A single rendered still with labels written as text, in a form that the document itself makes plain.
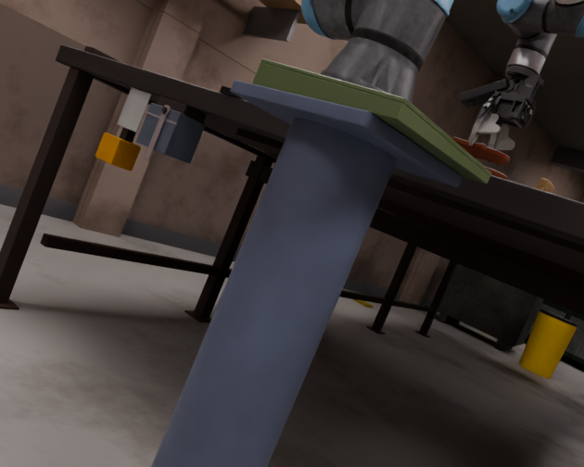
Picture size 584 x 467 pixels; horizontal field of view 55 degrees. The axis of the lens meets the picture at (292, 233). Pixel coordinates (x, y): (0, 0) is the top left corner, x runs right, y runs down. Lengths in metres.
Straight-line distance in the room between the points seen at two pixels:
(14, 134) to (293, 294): 3.16
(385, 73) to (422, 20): 0.09
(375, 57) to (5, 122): 3.15
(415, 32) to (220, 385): 0.57
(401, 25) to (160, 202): 3.64
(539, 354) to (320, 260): 5.67
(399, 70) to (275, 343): 0.42
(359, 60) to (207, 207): 3.84
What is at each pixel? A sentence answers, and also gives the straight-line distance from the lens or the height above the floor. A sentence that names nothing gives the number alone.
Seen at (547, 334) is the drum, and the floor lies 0.42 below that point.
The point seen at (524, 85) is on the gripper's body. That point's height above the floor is 1.17.
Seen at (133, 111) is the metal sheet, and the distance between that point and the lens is 1.76.
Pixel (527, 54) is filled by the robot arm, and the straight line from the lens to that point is 1.43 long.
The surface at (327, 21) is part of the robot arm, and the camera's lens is 0.98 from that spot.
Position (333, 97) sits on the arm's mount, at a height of 0.88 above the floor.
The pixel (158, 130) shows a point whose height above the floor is 0.76.
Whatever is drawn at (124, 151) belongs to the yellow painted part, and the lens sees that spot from 1.75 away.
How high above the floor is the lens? 0.74
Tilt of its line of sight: 4 degrees down
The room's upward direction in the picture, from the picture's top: 23 degrees clockwise
